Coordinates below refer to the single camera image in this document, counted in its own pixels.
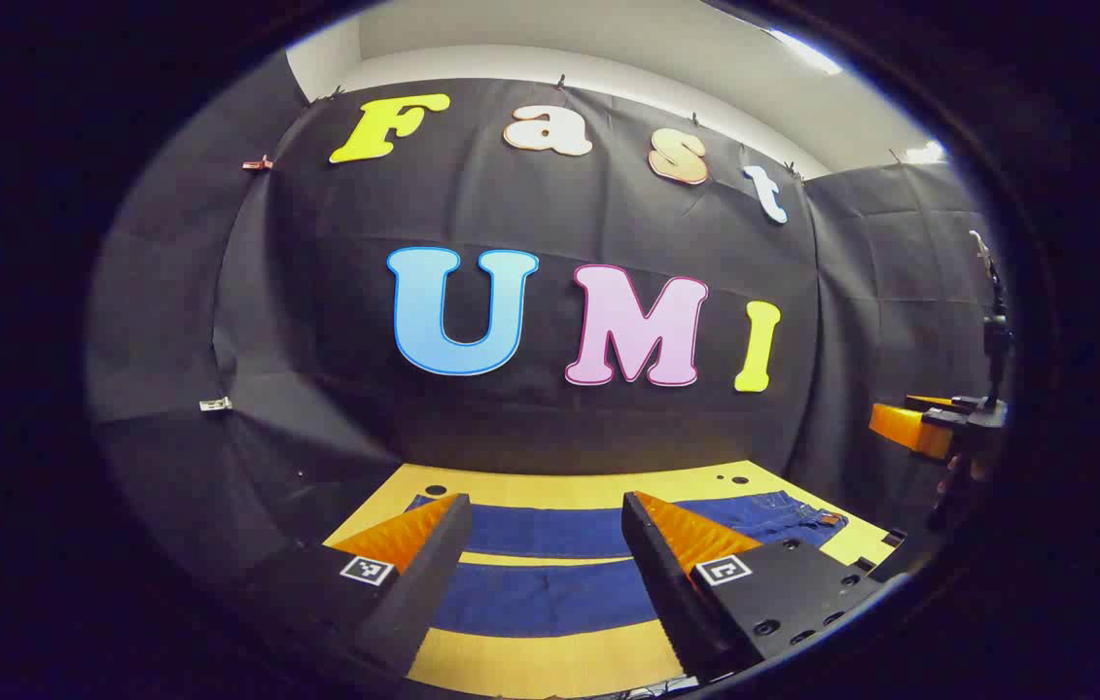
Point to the small white cloth clip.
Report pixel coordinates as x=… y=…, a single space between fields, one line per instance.
x=215 y=403

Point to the small red cloth clip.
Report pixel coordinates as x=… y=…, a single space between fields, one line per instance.
x=258 y=163

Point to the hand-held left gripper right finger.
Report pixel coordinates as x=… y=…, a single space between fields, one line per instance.
x=656 y=574

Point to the black backdrop cloth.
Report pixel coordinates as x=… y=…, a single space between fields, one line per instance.
x=472 y=204

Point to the ceiling light panel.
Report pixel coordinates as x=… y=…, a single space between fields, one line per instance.
x=927 y=153

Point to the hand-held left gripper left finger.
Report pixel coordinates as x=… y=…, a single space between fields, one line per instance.
x=433 y=574

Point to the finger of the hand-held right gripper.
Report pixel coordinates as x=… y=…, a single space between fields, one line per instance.
x=904 y=428
x=929 y=401

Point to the blue jeans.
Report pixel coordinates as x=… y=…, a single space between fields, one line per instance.
x=550 y=530

